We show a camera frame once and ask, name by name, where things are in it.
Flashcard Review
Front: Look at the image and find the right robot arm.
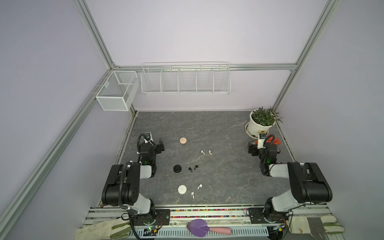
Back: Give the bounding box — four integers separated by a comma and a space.
248, 134, 333, 223

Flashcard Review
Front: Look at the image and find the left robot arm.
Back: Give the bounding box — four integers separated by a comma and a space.
101, 132, 165, 225

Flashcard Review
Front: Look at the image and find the black earbud charging case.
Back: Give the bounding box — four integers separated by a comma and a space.
173, 165, 182, 173

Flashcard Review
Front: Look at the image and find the white earbud charging case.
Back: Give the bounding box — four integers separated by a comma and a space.
178, 185, 187, 195

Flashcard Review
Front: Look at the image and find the white plant pot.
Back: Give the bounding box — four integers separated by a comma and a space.
245, 111, 276, 140

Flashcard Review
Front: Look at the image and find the red rubber glove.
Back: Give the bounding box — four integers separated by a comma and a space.
265, 135, 281, 145

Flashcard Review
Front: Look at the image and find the green potted plant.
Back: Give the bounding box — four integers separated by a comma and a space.
251, 107, 282, 127

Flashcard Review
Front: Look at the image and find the white mesh box basket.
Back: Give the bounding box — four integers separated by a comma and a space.
96, 71, 140, 112

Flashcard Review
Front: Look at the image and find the right white work glove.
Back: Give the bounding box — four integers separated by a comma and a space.
289, 215, 345, 235

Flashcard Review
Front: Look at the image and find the white work glove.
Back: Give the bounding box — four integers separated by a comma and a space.
75, 219, 132, 240
289, 215, 345, 235

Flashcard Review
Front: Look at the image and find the left white work glove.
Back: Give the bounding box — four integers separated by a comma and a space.
75, 219, 132, 240

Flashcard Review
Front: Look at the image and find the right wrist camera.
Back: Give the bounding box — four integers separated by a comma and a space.
257, 133, 267, 149

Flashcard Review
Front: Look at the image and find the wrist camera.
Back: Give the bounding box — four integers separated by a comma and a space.
257, 133, 267, 149
145, 132, 153, 142

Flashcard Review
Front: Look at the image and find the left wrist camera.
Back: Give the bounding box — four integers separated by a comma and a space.
145, 132, 153, 142

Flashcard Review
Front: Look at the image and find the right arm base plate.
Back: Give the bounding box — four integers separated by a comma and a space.
246, 208, 290, 224

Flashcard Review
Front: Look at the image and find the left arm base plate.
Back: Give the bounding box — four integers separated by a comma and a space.
130, 209, 171, 226

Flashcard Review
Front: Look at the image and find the white wire shelf basket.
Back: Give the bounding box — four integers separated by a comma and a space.
141, 62, 232, 95

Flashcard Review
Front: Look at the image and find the purple scoop pink handle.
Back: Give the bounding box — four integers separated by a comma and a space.
187, 219, 232, 238

